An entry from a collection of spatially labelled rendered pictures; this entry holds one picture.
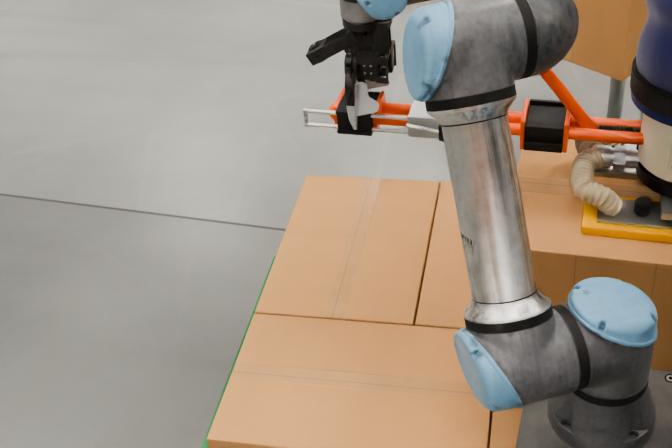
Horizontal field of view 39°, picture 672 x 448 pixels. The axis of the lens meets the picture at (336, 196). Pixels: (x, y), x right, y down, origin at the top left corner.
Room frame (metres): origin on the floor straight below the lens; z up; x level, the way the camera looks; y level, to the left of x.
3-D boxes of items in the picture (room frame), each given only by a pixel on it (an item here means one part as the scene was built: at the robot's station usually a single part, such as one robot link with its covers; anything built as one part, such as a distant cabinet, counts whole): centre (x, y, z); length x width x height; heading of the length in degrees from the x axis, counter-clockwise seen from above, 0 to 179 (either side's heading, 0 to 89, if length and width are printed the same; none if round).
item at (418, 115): (1.52, -0.19, 1.20); 0.07 x 0.07 x 0.04; 71
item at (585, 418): (0.92, -0.35, 1.09); 0.15 x 0.15 x 0.10
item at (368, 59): (1.55, -0.08, 1.35); 0.09 x 0.08 x 0.12; 72
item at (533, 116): (1.46, -0.39, 1.20); 0.10 x 0.08 x 0.06; 161
